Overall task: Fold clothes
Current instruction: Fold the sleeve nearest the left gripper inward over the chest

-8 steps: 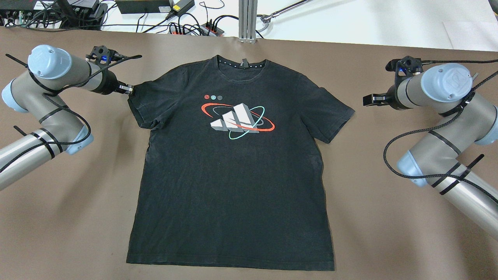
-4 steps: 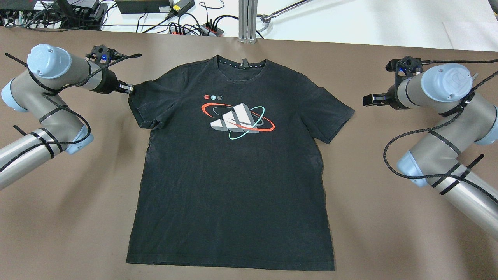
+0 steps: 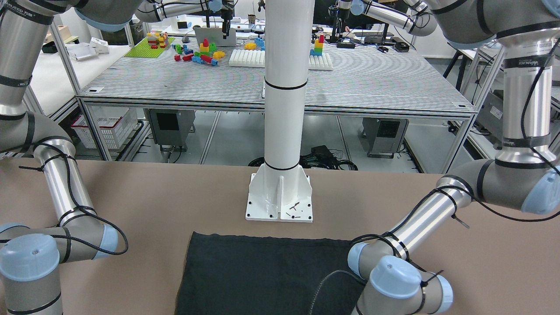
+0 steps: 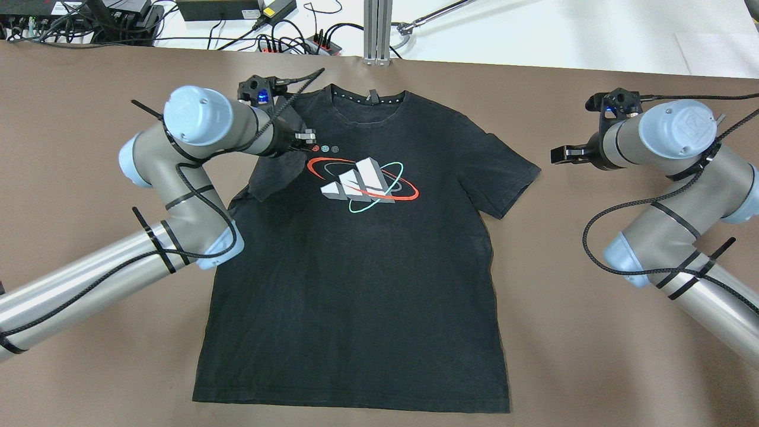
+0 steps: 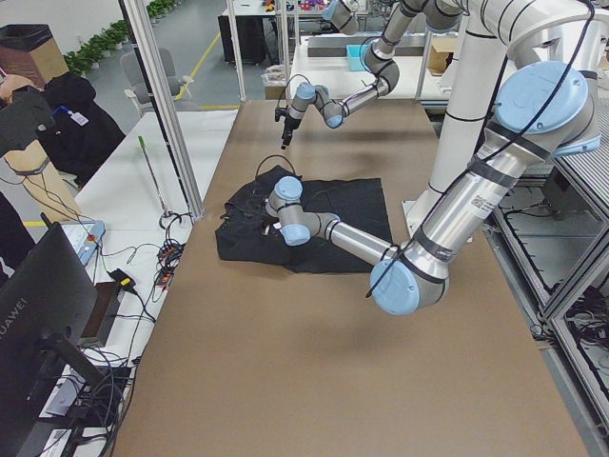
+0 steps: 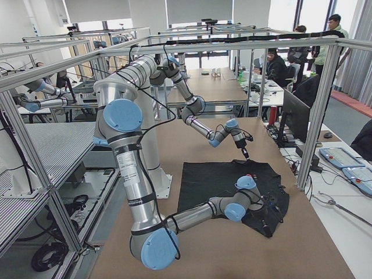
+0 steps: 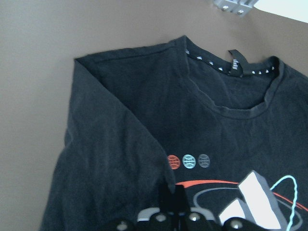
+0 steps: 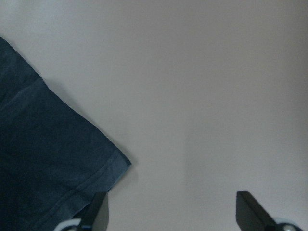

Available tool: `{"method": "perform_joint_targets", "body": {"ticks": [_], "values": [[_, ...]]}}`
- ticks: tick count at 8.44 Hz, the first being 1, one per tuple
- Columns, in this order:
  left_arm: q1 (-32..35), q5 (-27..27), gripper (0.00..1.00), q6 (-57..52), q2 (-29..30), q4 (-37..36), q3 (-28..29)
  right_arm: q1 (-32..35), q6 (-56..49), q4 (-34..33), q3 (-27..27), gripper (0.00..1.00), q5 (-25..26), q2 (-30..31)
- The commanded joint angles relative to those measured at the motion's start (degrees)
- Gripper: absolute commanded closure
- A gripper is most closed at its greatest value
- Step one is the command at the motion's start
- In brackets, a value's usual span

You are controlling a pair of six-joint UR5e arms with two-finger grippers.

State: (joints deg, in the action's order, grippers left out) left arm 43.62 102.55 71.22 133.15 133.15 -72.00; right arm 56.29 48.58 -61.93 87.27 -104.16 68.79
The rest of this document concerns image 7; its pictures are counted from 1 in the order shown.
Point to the aluminium frame post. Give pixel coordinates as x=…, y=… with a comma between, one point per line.
x=237, y=7

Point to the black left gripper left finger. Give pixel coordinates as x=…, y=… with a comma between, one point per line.
x=121, y=224

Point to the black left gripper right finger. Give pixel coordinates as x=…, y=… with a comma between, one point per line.
x=237, y=224

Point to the black printed t-shirt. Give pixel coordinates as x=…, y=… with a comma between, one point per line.
x=174, y=113

